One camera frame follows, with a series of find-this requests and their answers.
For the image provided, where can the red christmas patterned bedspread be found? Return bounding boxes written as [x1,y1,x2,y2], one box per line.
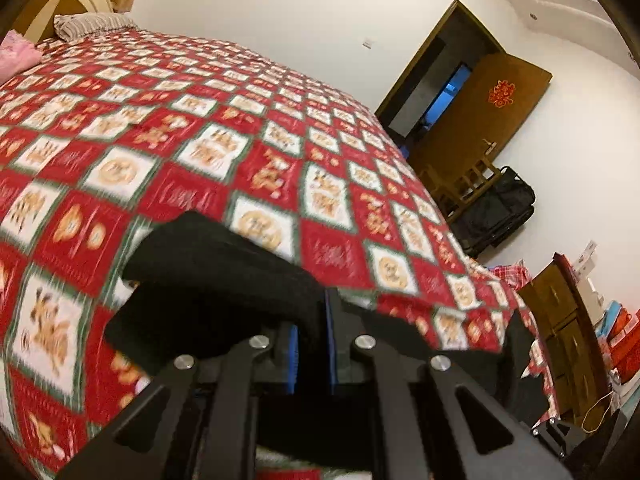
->
[1,28,558,479]

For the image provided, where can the brown wooden dresser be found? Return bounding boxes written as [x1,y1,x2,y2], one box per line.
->
[518,254,611,430]

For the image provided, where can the black pants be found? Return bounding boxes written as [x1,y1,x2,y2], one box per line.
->
[103,210,551,474]

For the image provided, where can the wooden chair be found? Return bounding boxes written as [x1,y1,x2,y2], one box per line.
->
[418,156,502,224]

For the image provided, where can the pink cloth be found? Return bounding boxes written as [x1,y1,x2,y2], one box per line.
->
[0,30,42,84]

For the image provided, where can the colourful boxes on dresser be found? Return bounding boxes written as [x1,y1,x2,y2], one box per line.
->
[572,240,639,386]

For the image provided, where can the black suitcase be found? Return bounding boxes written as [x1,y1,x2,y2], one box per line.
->
[449,166,536,258]

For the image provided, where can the red plaid cloth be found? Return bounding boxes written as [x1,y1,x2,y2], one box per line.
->
[490,260,533,290]

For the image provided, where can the brown wooden door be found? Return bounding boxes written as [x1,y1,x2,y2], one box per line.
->
[408,53,552,186]

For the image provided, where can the beige wooden headboard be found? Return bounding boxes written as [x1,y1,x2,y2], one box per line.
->
[10,0,113,44]

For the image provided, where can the striped pillow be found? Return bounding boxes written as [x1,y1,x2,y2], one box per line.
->
[53,12,138,42]

